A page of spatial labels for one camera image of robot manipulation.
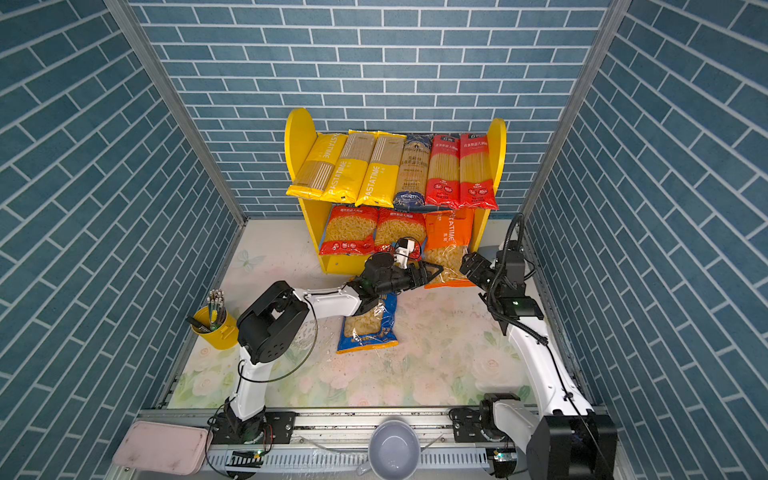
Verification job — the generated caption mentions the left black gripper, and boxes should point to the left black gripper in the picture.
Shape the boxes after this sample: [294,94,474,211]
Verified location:
[373,260,442,297]

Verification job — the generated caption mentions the orange pasta bag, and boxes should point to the orange pasta bag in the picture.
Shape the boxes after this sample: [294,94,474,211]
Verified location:
[423,209,474,289]

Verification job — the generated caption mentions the red macaroni bag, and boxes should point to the red macaroni bag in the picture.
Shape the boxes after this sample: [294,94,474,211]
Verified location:
[319,205,379,256]
[374,208,427,252]

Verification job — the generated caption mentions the blue shell pasta bag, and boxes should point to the blue shell pasta bag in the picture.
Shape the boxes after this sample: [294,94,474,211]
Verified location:
[337,293,399,354]

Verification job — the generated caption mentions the red spaghetti bag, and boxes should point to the red spaghetti bag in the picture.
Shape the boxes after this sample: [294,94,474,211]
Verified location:
[459,133,498,210]
[425,135,460,209]

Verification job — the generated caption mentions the blue-top Moli pasta bag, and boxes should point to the blue-top Moli pasta bag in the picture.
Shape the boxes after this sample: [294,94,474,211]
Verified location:
[393,134,432,208]

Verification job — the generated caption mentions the yellow spaghetti bag long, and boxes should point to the yellow spaghetti bag long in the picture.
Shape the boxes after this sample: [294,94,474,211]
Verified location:
[321,131,377,204]

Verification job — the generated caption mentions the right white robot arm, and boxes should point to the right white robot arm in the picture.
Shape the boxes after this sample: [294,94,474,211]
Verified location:
[460,249,618,479]

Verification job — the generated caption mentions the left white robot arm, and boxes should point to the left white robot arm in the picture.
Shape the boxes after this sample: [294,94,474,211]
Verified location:
[223,252,443,443]

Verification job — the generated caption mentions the yellow shelf unit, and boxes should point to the yellow shelf unit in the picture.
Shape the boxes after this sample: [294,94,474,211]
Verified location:
[284,108,507,288]

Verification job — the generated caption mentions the grey bowl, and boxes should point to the grey bowl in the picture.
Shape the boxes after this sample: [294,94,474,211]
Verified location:
[356,419,421,480]

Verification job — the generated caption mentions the yellow pen cup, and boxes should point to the yellow pen cup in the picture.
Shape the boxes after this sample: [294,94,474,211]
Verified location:
[185,289,238,350]

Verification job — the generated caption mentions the pink tray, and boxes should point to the pink tray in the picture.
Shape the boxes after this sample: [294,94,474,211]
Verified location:
[113,421,211,476]

